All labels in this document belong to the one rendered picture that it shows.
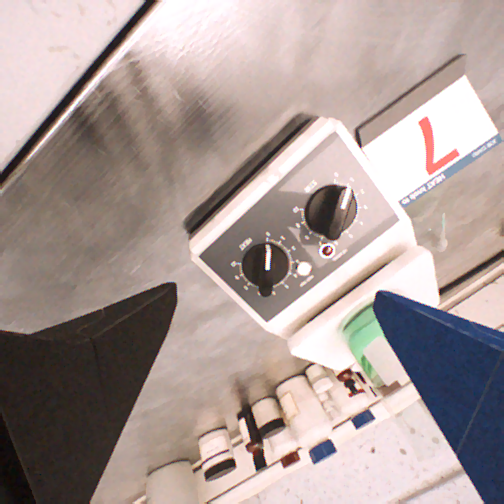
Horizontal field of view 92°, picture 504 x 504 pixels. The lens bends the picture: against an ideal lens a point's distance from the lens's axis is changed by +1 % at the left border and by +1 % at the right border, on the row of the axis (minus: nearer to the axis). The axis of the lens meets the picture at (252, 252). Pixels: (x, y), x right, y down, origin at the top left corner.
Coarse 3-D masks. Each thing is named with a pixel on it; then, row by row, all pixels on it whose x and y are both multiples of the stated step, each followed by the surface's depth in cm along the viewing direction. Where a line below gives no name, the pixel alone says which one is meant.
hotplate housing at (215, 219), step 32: (320, 128) 15; (288, 160) 15; (256, 192) 16; (384, 192) 15; (224, 224) 16; (192, 256) 17; (384, 256) 17; (224, 288) 18; (320, 288) 18; (352, 288) 19; (256, 320) 19; (288, 320) 19
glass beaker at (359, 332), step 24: (360, 312) 16; (360, 336) 16; (384, 336) 15; (360, 360) 16; (384, 360) 14; (384, 384) 14; (408, 384) 13; (408, 408) 13; (408, 432) 13; (432, 432) 12; (432, 456) 12
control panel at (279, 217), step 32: (320, 160) 15; (352, 160) 15; (288, 192) 15; (256, 224) 16; (288, 224) 16; (352, 224) 16; (384, 224) 16; (224, 256) 17; (288, 256) 17; (320, 256) 17; (352, 256) 17; (256, 288) 18; (288, 288) 18
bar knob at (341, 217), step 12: (324, 192) 15; (336, 192) 14; (348, 192) 14; (312, 204) 15; (324, 204) 15; (336, 204) 14; (348, 204) 14; (312, 216) 16; (324, 216) 15; (336, 216) 14; (348, 216) 16; (312, 228) 16; (324, 228) 15; (336, 228) 14
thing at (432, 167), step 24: (456, 96) 18; (432, 120) 19; (456, 120) 18; (480, 120) 18; (384, 144) 19; (408, 144) 19; (432, 144) 19; (456, 144) 19; (480, 144) 19; (384, 168) 19; (408, 168) 19; (432, 168) 19; (408, 192) 19
